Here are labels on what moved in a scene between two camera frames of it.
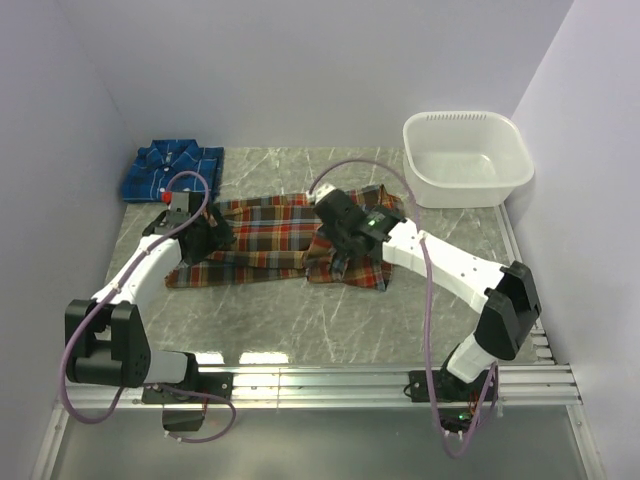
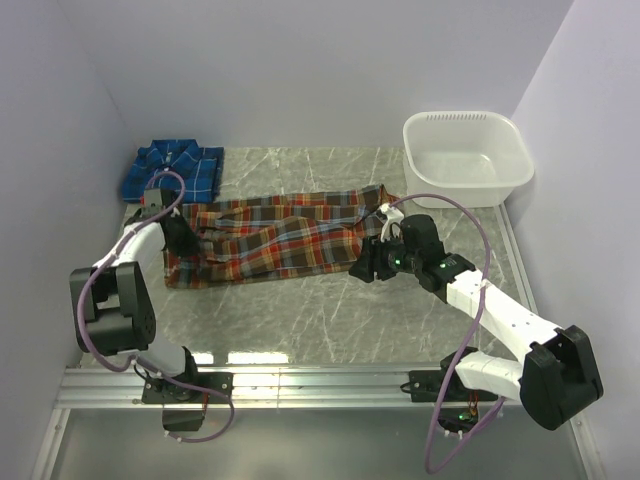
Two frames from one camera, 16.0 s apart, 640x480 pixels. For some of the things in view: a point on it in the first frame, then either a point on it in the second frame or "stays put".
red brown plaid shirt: (280, 236) stays put
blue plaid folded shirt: (177, 166) stays put
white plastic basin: (456, 159) stays put
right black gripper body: (339, 241) → (392, 257)
